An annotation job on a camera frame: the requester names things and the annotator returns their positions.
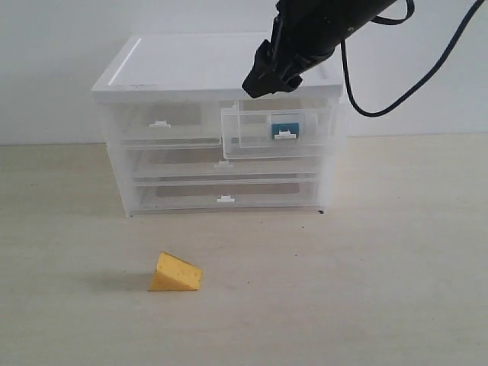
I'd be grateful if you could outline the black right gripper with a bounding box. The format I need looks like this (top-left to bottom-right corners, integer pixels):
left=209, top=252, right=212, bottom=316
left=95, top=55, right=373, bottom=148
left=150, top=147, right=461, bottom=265
left=242, top=0, right=393, bottom=98

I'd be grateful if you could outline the teal bottle with white cap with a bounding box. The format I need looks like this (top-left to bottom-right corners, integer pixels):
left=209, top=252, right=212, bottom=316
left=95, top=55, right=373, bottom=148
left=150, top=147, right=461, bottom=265
left=270, top=112, right=318, bottom=140

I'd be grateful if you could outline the white plastic drawer cabinet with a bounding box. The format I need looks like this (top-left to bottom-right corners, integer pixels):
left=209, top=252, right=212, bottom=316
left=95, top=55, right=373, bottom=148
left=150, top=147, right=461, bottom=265
left=91, top=33, right=347, bottom=216

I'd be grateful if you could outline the clear middle wide drawer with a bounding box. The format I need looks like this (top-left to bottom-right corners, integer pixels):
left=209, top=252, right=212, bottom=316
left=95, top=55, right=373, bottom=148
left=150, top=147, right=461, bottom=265
left=126, top=146, right=322, bottom=179

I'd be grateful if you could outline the clear wide drawer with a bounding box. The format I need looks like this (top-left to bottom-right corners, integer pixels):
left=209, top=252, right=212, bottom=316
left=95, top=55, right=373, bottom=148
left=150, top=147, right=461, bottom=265
left=136, top=179, right=320, bottom=210
left=126, top=146, right=322, bottom=179

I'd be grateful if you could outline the clear bottom wide drawer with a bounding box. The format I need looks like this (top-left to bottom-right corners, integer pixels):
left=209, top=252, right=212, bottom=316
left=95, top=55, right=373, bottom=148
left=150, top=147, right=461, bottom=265
left=136, top=179, right=320, bottom=210

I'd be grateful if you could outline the yellow cheese wedge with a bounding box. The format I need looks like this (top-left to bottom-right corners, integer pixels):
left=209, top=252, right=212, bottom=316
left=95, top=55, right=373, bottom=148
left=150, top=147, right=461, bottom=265
left=149, top=252, right=203, bottom=291

